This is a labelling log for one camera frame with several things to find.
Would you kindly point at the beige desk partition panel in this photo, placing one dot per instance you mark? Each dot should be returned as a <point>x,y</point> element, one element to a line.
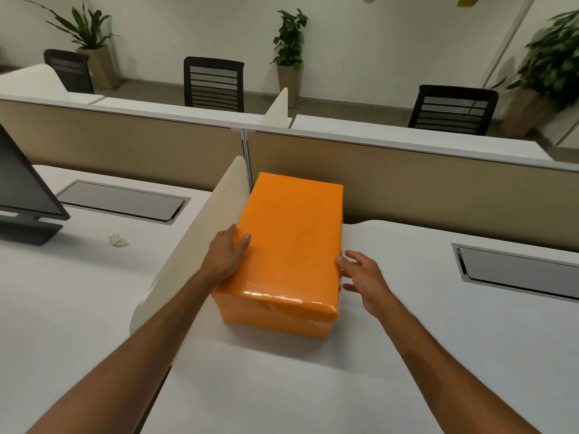
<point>429,189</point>
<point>113,144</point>

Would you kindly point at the orange box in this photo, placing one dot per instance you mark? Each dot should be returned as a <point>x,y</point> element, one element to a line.
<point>289,248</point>

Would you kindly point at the black computer monitor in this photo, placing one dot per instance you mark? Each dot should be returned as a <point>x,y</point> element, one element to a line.
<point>22,180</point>

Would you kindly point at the person's left forearm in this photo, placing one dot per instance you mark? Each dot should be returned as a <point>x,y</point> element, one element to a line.
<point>135,348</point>

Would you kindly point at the person's left hand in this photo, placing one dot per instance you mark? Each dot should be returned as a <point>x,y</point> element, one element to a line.
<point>224,255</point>

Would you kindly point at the long-leaved potted plant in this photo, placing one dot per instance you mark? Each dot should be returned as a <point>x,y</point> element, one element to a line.
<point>90,40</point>

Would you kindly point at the black mesh office chair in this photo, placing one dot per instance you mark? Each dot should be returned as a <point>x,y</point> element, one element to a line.
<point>454,110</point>
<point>68,70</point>
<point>213,85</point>

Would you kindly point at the large bushy potted plant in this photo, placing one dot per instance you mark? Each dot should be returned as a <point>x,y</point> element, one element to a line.
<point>549,63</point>

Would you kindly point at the white curved desk divider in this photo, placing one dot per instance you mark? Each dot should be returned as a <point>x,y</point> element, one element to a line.
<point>277,110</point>
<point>199,239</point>
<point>31,83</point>

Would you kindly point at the small leafy potted plant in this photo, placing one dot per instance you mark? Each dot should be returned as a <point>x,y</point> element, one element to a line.
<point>289,45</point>

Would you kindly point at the person's right forearm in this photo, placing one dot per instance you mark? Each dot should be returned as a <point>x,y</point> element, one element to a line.
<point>448,375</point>

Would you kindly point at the person's left thumb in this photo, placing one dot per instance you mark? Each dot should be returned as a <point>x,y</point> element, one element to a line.
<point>243,244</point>

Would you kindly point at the person's right thumb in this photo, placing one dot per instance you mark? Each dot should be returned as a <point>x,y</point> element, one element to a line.
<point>347,266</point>

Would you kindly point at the person's right hand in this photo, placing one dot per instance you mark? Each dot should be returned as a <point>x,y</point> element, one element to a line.
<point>371,284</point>

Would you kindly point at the black monitor stand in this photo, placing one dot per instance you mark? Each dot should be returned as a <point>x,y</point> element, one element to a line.
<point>27,230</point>

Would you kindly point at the crumpled white paper scrap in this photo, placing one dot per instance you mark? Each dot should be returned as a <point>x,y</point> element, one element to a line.
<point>118,240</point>

